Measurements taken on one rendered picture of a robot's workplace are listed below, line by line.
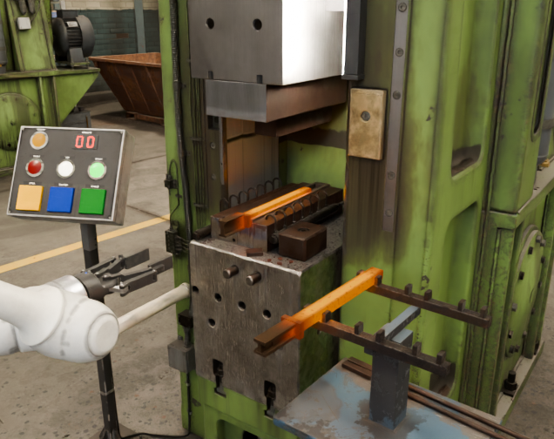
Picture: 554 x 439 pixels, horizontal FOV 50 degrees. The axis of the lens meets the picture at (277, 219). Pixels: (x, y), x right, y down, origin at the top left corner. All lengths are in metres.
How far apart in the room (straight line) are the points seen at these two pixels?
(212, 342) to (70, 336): 0.85
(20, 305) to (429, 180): 0.96
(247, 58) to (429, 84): 0.45
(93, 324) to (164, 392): 1.69
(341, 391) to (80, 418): 1.42
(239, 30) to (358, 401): 0.93
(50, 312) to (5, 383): 1.92
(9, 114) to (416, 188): 5.12
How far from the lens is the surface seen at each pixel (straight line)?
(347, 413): 1.39
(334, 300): 1.24
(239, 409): 1.89
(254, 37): 1.53
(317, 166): 2.05
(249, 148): 1.93
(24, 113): 6.29
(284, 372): 1.69
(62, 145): 1.93
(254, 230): 1.64
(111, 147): 1.86
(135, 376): 2.82
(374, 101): 1.51
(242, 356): 1.77
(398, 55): 1.49
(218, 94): 1.62
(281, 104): 1.58
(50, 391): 2.83
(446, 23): 1.45
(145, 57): 9.68
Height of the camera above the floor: 1.55
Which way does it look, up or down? 20 degrees down
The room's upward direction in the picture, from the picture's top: straight up
